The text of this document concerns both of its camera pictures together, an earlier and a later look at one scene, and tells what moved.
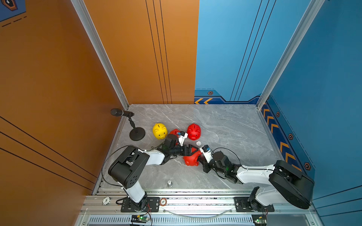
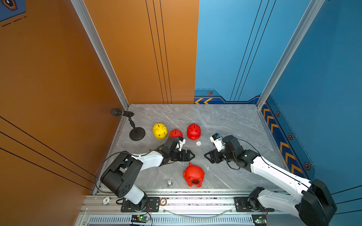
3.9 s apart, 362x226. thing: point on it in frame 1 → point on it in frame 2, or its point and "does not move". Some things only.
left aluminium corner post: (90, 29) does not move
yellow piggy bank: (160, 131) does not move
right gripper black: (203, 160) → (212, 153)
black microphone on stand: (136, 133) does not move
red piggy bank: (192, 160) → (193, 174)
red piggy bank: (193, 131) does not move
